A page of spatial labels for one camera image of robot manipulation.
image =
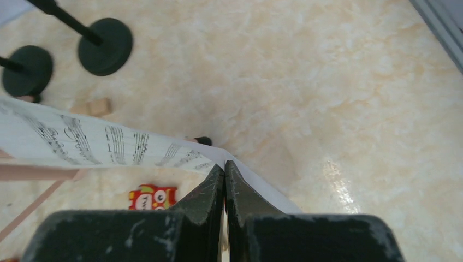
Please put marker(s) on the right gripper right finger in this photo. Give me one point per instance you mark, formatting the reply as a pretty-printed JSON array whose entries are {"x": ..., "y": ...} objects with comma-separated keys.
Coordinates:
[{"x": 258, "y": 231}]

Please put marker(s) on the wooden block behind microphone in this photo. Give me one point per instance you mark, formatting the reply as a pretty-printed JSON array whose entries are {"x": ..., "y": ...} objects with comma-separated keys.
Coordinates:
[{"x": 32, "y": 99}]

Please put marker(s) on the pink music stand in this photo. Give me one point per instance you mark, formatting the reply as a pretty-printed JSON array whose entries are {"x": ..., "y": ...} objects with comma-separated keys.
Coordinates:
[{"x": 30, "y": 193}]

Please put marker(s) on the red owl toy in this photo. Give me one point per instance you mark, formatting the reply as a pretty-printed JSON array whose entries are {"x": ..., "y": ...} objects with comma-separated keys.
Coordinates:
[{"x": 152, "y": 197}]

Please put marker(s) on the left microphone on stand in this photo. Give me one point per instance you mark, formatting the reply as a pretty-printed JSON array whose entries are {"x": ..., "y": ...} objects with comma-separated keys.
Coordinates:
[{"x": 27, "y": 71}]

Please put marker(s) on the wooden block centre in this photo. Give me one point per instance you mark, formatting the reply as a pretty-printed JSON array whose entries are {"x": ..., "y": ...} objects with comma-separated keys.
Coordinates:
[{"x": 95, "y": 108}]

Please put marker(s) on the right microphone on stand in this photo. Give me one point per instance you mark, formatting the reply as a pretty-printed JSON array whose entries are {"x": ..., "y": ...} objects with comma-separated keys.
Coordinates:
[{"x": 104, "y": 47}]

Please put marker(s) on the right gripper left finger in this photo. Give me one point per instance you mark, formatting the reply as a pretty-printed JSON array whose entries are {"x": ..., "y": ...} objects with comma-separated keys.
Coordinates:
[{"x": 189, "y": 231}]

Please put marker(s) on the sheet music page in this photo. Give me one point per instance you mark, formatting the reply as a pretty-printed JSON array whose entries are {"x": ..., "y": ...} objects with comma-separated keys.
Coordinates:
[{"x": 44, "y": 136}]

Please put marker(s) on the microphone on stand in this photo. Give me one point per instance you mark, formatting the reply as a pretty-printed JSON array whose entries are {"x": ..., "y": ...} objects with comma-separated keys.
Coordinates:
[
  {"x": 27, "y": 71},
  {"x": 104, "y": 47}
]

